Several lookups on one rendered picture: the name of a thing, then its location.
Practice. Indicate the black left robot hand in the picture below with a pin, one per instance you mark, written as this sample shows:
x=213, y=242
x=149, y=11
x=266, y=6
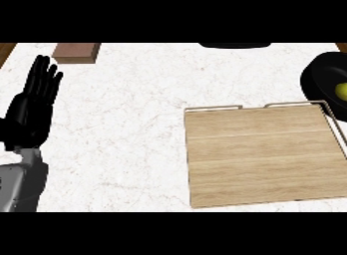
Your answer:
x=31, y=109

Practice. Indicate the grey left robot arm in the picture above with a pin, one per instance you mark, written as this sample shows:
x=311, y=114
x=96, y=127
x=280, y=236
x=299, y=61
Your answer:
x=12, y=186

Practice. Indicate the pale wooden tray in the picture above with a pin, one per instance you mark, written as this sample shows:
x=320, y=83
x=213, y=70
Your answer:
x=265, y=152

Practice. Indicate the black pot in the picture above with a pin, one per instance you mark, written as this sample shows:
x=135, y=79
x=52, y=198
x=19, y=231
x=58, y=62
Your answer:
x=331, y=83

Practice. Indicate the brown wooden block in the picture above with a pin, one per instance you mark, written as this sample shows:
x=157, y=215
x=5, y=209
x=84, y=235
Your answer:
x=76, y=52

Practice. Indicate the black rounded object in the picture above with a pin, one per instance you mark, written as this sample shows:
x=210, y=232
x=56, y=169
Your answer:
x=235, y=45

